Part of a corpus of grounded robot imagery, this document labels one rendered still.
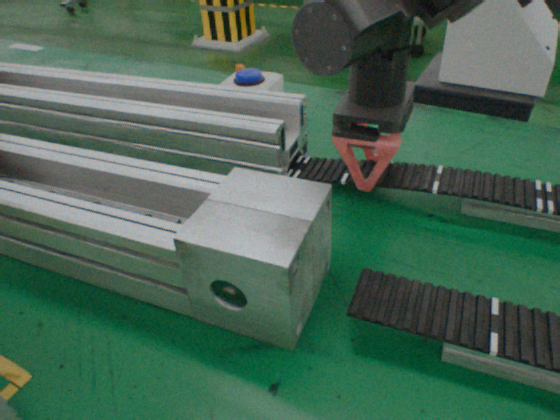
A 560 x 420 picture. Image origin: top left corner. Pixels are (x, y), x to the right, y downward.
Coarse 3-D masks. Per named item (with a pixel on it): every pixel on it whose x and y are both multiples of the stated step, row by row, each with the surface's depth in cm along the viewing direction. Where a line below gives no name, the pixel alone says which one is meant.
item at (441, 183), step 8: (440, 168) 47; (448, 168) 47; (440, 176) 46; (448, 176) 46; (432, 184) 45; (440, 184) 45; (448, 184) 45; (432, 192) 44; (440, 192) 44; (448, 192) 44
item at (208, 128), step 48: (0, 96) 59; (48, 96) 56; (96, 96) 55; (144, 96) 58; (192, 96) 55; (240, 96) 53; (288, 96) 52; (96, 144) 57; (144, 144) 55; (192, 144) 50; (240, 144) 48; (288, 144) 50
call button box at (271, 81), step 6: (264, 72) 65; (270, 72) 65; (228, 78) 64; (234, 78) 63; (264, 78) 63; (270, 78) 63; (276, 78) 63; (282, 78) 64; (222, 84) 62; (228, 84) 62; (234, 84) 62; (240, 84) 61; (246, 84) 61; (252, 84) 61; (258, 84) 62; (264, 84) 62; (270, 84) 62; (276, 84) 63; (282, 84) 65; (270, 90) 61; (276, 90) 63; (282, 90) 65
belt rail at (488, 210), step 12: (468, 204) 46; (480, 204) 45; (492, 204) 44; (480, 216) 45; (492, 216) 45; (504, 216) 44; (516, 216) 44; (528, 216) 43; (540, 216) 43; (552, 216) 42; (540, 228) 43; (552, 228) 43
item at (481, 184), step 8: (480, 176) 45; (488, 176) 45; (472, 184) 45; (480, 184) 44; (488, 184) 44; (472, 192) 43; (480, 192) 43; (488, 192) 43; (480, 200) 43; (488, 200) 42
